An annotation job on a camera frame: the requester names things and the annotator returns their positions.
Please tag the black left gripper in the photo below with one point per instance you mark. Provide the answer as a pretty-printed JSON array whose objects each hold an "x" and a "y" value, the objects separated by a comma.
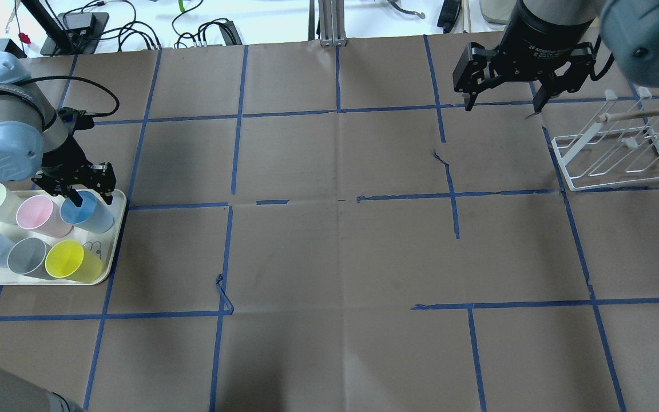
[{"x": 62, "y": 173}]

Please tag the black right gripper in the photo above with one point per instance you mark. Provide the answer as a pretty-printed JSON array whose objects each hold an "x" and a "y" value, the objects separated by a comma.
[{"x": 541, "y": 35}]

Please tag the light blue plastic cup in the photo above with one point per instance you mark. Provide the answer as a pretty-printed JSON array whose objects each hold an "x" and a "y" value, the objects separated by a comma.
[{"x": 92, "y": 216}]

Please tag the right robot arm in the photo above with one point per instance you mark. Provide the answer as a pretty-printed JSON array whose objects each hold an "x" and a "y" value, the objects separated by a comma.
[{"x": 556, "y": 44}]

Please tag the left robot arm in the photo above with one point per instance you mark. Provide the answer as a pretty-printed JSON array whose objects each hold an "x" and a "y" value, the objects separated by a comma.
[{"x": 29, "y": 127}]

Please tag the pink plastic cup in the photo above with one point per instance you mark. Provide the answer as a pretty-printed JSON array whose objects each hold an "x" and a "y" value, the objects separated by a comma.
[{"x": 40, "y": 214}]

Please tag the yellow plastic cup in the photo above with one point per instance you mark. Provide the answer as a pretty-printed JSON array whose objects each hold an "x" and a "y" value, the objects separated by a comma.
[{"x": 70, "y": 260}]

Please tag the grey plastic cup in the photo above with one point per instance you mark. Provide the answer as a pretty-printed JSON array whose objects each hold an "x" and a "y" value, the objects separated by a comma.
[{"x": 27, "y": 258}]

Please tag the cream serving tray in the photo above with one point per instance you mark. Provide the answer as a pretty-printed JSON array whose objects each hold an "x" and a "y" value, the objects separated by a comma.
[{"x": 102, "y": 244}]

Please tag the wooden rack dowel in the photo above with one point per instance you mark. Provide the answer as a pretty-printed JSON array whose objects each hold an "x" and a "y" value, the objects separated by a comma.
[{"x": 633, "y": 114}]

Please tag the black monitor stand base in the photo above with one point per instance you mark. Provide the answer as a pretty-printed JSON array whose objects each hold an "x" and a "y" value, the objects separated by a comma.
[{"x": 73, "y": 33}]

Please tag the white wire cup rack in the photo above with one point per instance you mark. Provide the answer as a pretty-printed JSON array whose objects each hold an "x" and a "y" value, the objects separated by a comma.
[{"x": 612, "y": 154}]

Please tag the aluminium frame post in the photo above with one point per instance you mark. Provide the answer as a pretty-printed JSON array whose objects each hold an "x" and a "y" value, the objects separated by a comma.
[{"x": 326, "y": 22}]

